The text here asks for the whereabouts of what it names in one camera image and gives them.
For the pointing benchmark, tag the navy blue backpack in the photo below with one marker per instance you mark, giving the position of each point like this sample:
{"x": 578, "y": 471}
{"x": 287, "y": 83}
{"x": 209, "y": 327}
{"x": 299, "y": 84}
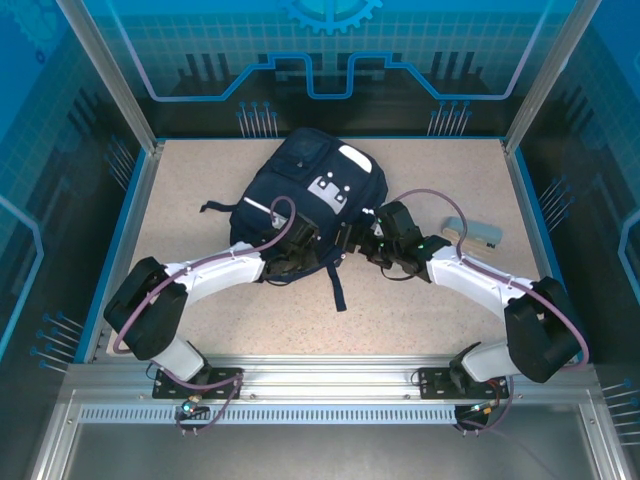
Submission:
{"x": 280, "y": 190}

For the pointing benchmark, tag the grey blue stapler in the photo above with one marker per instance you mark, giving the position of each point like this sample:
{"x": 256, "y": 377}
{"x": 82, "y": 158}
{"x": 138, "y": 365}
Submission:
{"x": 482, "y": 232}

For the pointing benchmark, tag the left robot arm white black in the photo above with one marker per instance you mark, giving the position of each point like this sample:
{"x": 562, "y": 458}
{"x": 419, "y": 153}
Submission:
{"x": 220, "y": 265}

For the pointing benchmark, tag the yellow power connector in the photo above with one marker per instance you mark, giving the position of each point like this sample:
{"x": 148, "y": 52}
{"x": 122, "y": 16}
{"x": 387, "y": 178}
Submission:
{"x": 482, "y": 409}
{"x": 190, "y": 404}

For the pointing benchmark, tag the aluminium cross rail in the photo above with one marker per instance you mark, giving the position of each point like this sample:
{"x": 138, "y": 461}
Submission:
{"x": 325, "y": 375}

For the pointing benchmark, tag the aluminium side rail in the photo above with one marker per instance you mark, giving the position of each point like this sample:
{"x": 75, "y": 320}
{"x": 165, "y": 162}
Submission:
{"x": 139, "y": 210}
{"x": 526, "y": 210}

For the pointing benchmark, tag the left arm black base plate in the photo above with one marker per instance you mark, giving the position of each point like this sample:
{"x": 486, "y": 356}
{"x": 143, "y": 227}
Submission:
{"x": 225, "y": 387}

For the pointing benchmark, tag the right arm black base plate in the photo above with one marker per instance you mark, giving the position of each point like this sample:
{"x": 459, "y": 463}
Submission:
{"x": 432, "y": 385}

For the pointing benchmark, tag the aluminium frame post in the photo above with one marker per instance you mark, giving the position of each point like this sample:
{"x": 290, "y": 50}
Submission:
{"x": 549, "y": 75}
{"x": 124, "y": 85}

